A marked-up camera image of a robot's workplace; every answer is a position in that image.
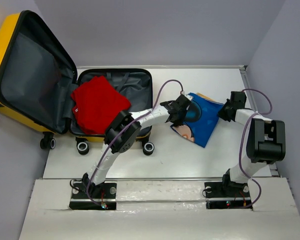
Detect blue cartoon print shirt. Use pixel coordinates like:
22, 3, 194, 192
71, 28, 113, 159
170, 92, 224, 148

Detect red shirt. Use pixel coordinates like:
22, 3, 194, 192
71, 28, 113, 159
71, 76, 131, 135

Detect yellow hard-shell suitcase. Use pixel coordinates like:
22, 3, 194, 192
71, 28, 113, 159
0, 10, 153, 155

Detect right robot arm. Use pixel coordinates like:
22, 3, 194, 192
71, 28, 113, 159
218, 91, 286, 196

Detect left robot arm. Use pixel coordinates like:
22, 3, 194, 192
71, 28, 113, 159
82, 94, 193, 198

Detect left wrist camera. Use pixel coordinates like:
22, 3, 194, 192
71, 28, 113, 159
182, 92, 193, 101

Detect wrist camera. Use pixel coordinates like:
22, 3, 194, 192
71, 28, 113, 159
237, 89, 247, 96
182, 92, 193, 101

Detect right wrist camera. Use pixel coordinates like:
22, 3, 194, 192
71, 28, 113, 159
237, 89, 247, 96

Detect aluminium table rail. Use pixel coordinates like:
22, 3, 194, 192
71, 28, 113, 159
240, 65, 280, 177

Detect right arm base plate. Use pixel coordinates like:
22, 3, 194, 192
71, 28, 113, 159
202, 181, 252, 210

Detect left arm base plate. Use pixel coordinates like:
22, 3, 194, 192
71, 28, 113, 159
68, 179, 117, 211

